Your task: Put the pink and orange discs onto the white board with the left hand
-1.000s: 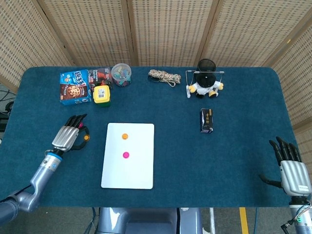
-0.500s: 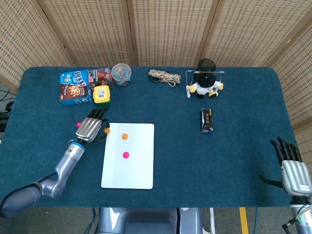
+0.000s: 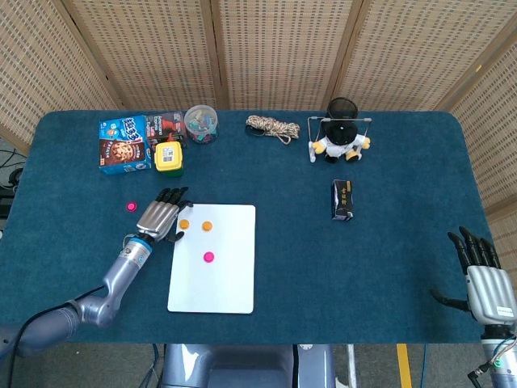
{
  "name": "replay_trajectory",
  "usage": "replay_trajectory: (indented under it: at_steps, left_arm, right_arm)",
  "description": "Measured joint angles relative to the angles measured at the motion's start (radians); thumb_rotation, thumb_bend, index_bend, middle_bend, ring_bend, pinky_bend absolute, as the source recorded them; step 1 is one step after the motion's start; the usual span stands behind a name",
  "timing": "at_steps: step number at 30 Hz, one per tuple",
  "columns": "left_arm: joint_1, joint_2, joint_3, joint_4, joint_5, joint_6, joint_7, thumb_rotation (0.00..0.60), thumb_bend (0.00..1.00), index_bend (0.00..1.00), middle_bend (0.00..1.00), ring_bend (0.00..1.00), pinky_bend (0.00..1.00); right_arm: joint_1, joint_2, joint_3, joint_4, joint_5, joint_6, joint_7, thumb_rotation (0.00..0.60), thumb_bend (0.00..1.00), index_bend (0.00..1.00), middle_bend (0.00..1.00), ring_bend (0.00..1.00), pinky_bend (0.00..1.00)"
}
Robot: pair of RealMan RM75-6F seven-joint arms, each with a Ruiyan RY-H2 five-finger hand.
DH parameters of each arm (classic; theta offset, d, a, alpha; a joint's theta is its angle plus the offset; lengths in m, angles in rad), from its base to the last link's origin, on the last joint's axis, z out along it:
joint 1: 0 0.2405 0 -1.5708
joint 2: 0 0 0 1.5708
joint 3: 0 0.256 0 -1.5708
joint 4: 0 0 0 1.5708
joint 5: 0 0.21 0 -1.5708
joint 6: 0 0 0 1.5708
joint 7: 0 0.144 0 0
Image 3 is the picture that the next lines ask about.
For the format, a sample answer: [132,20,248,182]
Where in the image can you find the black carton gold print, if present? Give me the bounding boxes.
[330,179,356,221]

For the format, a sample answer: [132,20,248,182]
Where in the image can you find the woven folding screen panel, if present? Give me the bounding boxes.
[52,0,229,111]
[0,0,124,157]
[209,0,367,111]
[435,23,517,284]
[330,0,517,112]

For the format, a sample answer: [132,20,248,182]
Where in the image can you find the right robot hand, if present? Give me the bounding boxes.
[430,226,517,327]

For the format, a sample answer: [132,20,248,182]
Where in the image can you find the green bin yellow lid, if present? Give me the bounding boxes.
[153,141,186,178]

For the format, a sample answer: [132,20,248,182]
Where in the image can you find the dark coffee capsule box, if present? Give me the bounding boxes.
[145,111,189,151]

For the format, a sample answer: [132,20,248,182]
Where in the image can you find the blue cookie box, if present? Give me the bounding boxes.
[98,114,153,176]

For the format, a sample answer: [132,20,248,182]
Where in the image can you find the black white plush toy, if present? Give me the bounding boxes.
[313,120,372,164]

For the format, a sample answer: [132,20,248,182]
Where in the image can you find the coiled braided rope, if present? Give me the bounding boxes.
[245,115,301,146]

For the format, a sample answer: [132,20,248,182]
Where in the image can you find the right wrist cable with plug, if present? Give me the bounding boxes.
[466,334,517,386]

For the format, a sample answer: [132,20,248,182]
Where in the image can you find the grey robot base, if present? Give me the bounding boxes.
[161,343,336,388]

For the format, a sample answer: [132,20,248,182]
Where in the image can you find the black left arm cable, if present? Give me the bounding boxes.
[6,285,106,388]

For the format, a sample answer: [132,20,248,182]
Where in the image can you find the blue felt table cloth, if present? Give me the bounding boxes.
[0,109,492,345]

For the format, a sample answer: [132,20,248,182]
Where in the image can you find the black equipment beside table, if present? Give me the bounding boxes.
[0,147,26,219]

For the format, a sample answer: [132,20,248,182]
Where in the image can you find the black mesh pen cup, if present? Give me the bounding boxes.
[326,97,359,122]

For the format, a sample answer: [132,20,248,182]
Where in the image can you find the white table leg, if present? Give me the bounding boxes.
[346,344,359,388]

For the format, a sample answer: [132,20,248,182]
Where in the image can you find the clear jar of clips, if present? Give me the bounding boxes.
[183,104,220,145]

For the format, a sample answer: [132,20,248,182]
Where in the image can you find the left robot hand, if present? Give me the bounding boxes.
[136,187,194,243]

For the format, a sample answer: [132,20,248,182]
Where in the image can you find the white magnetic board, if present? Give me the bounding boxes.
[166,203,257,315]

